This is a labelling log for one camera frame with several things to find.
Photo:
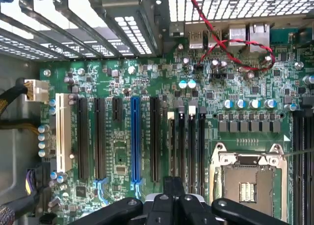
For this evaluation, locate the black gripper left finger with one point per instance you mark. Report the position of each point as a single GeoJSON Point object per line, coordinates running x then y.
{"type": "Point", "coordinates": [162, 210]}

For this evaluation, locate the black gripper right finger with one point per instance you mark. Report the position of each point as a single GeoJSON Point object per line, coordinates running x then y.
{"type": "Point", "coordinates": [189, 210]}

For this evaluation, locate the white-latched RAM slot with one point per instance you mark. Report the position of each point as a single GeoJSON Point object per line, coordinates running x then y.
{"type": "Point", "coordinates": [192, 141]}
{"type": "Point", "coordinates": [171, 141]}

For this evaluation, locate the black-latched RAM slot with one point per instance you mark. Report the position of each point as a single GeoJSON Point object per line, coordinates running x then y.
{"type": "Point", "coordinates": [181, 136]}
{"type": "Point", "coordinates": [202, 141]}
{"type": "Point", "coordinates": [309, 166]}
{"type": "Point", "coordinates": [298, 161]}

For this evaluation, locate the blue SATA connector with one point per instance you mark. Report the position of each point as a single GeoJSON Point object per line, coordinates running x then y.
{"type": "Point", "coordinates": [100, 188]}

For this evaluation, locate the metal CPU socket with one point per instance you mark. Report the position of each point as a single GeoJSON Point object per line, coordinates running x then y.
{"type": "Point", "coordinates": [247, 180]}

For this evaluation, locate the long black expansion slot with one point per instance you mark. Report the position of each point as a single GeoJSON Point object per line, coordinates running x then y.
{"type": "Point", "coordinates": [155, 136]}
{"type": "Point", "coordinates": [83, 136]}
{"type": "Point", "coordinates": [99, 136]}

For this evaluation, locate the blue expansion slot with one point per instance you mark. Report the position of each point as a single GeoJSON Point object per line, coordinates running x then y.
{"type": "Point", "coordinates": [136, 136]}

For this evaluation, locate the short black expansion slot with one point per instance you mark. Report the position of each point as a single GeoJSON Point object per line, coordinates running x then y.
{"type": "Point", "coordinates": [117, 109]}

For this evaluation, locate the thin metal locking lever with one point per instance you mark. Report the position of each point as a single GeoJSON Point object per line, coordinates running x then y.
{"type": "Point", "coordinates": [299, 153]}

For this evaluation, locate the white expansion slot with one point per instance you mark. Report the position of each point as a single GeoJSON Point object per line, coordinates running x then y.
{"type": "Point", "coordinates": [61, 131]}

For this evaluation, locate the green motherboard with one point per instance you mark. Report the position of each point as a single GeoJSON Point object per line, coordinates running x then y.
{"type": "Point", "coordinates": [245, 87]}

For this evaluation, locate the grey metal PC case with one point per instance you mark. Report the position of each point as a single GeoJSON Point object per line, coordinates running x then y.
{"type": "Point", "coordinates": [14, 149]}

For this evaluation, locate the silver USB port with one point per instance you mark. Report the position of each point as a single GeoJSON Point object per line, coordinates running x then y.
{"type": "Point", "coordinates": [195, 39]}
{"type": "Point", "coordinates": [236, 36]}
{"type": "Point", "coordinates": [214, 39]}

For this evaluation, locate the white power connector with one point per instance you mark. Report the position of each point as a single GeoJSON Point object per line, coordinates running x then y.
{"type": "Point", "coordinates": [39, 91]}

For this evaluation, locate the silver ethernet port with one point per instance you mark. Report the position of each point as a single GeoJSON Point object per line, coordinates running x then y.
{"type": "Point", "coordinates": [258, 37]}

